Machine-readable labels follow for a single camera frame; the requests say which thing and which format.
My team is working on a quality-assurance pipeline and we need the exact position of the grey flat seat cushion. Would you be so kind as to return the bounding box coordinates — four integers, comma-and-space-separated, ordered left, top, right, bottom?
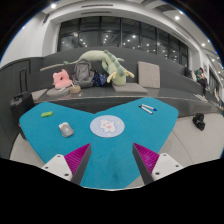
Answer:
113, 83, 147, 93

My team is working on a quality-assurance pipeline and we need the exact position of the grey computer mouse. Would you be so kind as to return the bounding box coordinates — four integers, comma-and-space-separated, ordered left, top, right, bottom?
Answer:
59, 122, 74, 137

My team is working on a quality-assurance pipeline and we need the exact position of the dark blue patterned bag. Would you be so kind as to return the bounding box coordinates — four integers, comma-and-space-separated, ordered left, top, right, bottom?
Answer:
92, 71, 108, 87

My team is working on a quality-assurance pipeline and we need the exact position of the green dragon plush toy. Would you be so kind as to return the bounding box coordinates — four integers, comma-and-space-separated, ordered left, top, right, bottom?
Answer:
39, 49, 136, 86

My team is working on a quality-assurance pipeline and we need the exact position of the pink plush cushion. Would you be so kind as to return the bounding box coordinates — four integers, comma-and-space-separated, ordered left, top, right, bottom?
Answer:
53, 69, 72, 89

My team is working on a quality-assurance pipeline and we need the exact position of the seated person in green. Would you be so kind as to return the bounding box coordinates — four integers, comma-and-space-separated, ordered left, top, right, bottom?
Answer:
195, 68, 208, 95

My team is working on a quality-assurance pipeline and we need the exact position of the black suitcase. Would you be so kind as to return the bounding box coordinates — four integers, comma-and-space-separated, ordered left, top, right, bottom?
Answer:
10, 68, 34, 139

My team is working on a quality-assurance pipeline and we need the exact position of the blue-capped marker pen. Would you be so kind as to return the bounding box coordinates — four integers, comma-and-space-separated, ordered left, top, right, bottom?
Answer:
141, 104, 157, 111

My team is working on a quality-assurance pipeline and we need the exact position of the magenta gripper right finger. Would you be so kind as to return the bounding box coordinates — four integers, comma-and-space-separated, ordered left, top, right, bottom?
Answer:
132, 143, 183, 185

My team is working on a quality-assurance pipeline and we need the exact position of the black bag on floor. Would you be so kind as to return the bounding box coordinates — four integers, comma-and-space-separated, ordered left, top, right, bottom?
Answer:
192, 113, 205, 131

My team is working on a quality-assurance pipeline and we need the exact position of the black-capped marker pen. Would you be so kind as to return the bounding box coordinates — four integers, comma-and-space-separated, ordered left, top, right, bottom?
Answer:
139, 105, 153, 115

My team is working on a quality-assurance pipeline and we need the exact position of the grey backpack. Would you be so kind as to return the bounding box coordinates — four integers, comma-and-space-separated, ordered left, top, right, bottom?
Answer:
72, 59, 94, 88

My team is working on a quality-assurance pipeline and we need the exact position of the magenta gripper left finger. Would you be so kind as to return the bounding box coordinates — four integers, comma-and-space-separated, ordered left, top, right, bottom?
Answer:
42, 143, 92, 185

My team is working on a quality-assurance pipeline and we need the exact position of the round paw-print mouse pad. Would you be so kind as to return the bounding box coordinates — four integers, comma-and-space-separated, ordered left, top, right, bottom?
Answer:
90, 115, 125, 138

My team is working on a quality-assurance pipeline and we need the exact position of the small tan woven basket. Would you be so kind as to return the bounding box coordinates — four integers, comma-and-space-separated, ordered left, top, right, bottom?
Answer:
69, 85, 81, 94

